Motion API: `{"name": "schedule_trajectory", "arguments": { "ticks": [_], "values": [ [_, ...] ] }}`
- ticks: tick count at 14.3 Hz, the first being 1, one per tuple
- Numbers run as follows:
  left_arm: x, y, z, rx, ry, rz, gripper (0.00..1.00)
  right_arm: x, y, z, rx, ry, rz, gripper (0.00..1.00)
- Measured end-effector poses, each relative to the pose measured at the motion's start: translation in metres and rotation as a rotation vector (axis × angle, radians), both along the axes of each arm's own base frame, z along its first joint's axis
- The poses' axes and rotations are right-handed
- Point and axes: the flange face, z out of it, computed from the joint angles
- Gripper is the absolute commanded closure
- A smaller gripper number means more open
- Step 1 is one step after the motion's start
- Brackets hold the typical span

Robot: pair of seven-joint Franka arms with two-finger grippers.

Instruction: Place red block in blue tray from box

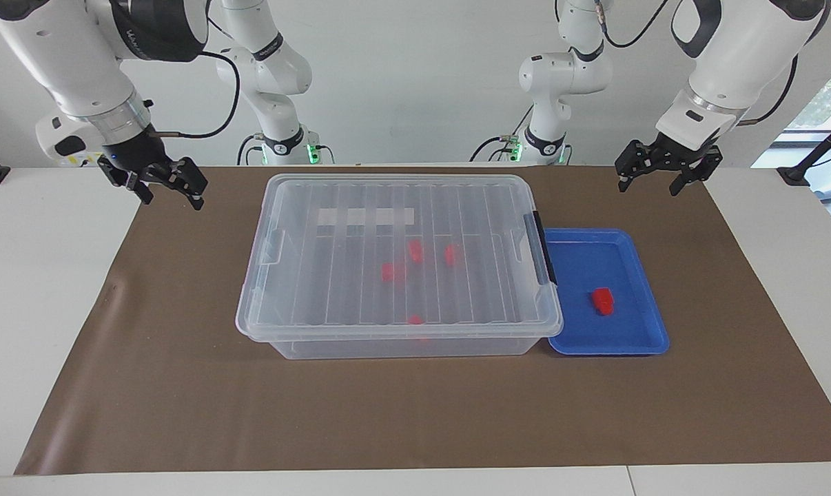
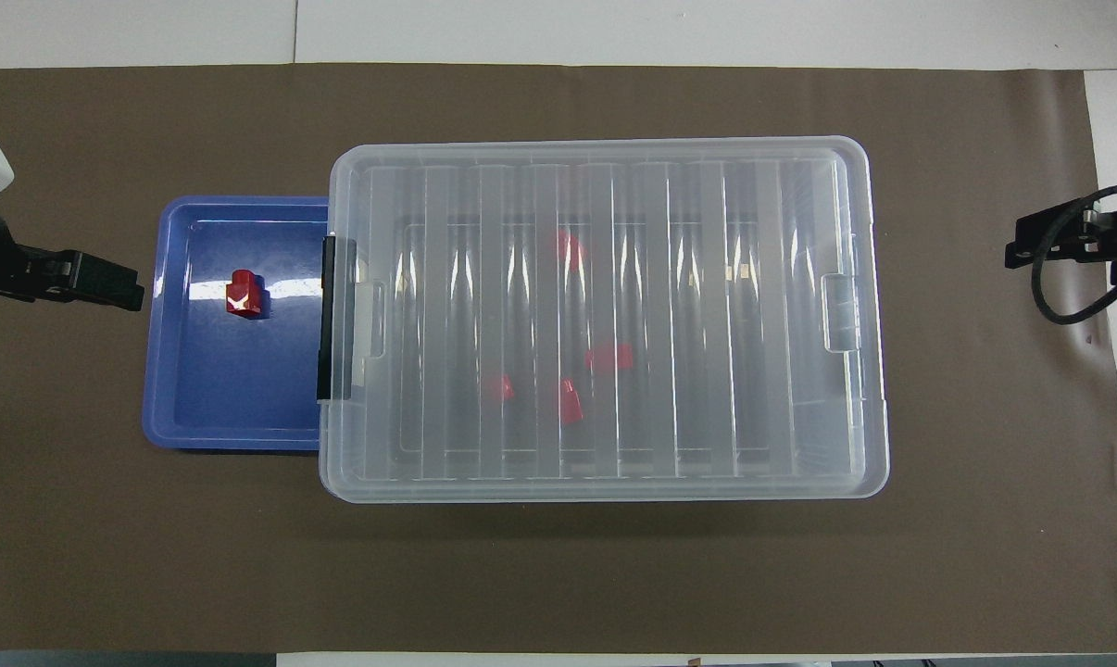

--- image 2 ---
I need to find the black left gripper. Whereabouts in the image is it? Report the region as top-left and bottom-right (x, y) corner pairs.
(0, 208), (145, 312)

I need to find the clear ribbed plastic lid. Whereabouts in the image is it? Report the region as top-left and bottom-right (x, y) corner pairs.
(319, 136), (891, 504)

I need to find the blue plastic tray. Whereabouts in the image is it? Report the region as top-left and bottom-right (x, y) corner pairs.
(142, 195), (333, 452)

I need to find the black box latch clip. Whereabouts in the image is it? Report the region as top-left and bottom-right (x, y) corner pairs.
(317, 233), (352, 402)

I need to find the clear plastic storage box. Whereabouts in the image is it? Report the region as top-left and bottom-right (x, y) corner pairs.
(319, 139), (888, 504)

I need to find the brown paper table mat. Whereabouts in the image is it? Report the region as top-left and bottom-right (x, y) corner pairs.
(0, 63), (1117, 654)

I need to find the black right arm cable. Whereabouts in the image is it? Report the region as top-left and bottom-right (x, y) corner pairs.
(1031, 182), (1117, 325)

